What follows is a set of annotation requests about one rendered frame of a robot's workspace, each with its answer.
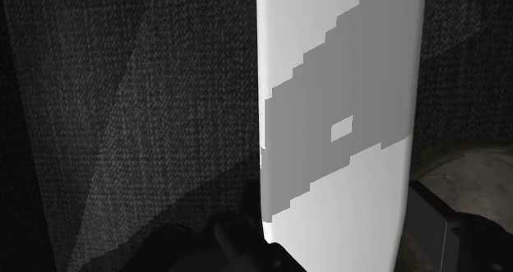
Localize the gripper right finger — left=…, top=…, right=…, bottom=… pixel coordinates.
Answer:
left=396, top=180, right=513, bottom=272

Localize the white tall rounded object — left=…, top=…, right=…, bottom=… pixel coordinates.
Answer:
left=255, top=0, right=428, bottom=272

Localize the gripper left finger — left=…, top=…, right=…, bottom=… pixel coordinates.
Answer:
left=120, top=213, right=308, bottom=272

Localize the dark grey fabric sofa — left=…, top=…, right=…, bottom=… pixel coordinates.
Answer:
left=0, top=0, right=513, bottom=272

